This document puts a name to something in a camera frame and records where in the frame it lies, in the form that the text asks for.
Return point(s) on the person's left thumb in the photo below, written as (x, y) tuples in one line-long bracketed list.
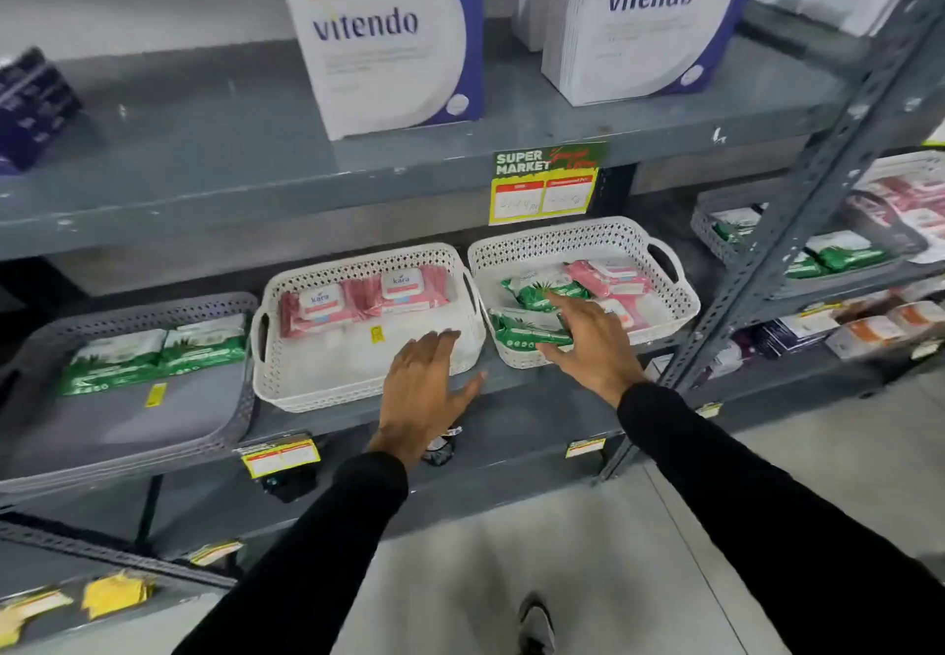
[(470, 389)]

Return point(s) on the green wet wipes packet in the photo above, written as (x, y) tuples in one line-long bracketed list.
[(207, 344), (111, 363), (803, 265), (849, 252), (734, 225), (520, 333), (539, 289)]

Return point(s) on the person's shoe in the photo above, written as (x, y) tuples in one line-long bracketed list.
[(537, 625)]

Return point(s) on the person's right thumb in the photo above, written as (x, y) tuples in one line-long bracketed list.
[(554, 350)]

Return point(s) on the white and blue carton box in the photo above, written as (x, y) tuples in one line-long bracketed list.
[(376, 34), (642, 20)]

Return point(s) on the person's left little finger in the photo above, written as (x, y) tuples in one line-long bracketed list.
[(394, 368)]

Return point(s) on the person's left middle finger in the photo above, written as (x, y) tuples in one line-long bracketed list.
[(431, 353)]

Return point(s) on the green and yellow price sign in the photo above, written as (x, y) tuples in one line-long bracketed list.
[(543, 186)]

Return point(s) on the grey perforated plastic basket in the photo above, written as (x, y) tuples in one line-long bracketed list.
[(125, 426), (871, 219)]

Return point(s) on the white and dark box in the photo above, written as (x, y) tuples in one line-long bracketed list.
[(794, 333)]

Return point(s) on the small yellow basket sticker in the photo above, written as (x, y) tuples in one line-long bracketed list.
[(156, 395), (376, 334)]

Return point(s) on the pink wet wipes packet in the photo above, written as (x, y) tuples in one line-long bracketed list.
[(613, 276), (321, 307), (627, 311), (406, 289)]

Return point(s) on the person's right forearm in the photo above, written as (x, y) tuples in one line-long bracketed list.
[(768, 529)]

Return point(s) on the grey metal shelf rack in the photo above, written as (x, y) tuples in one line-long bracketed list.
[(812, 375), (221, 149)]

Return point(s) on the person's left hand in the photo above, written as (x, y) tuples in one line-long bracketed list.
[(417, 403)]

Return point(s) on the white and orange box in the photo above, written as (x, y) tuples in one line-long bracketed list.
[(867, 337), (919, 316)]

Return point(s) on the pile of pink packets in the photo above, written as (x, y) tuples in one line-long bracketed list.
[(908, 204)]

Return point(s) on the black label holder clip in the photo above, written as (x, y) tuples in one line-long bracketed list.
[(441, 448), (289, 485)]

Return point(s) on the person's left forearm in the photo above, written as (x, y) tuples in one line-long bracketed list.
[(310, 573)]

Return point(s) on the person's right hand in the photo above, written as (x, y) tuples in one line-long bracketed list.
[(598, 355)]

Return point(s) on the yellow shelf price label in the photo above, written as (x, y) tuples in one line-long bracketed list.
[(280, 457), (709, 410), (585, 447), (114, 594), (215, 552), (33, 610)]

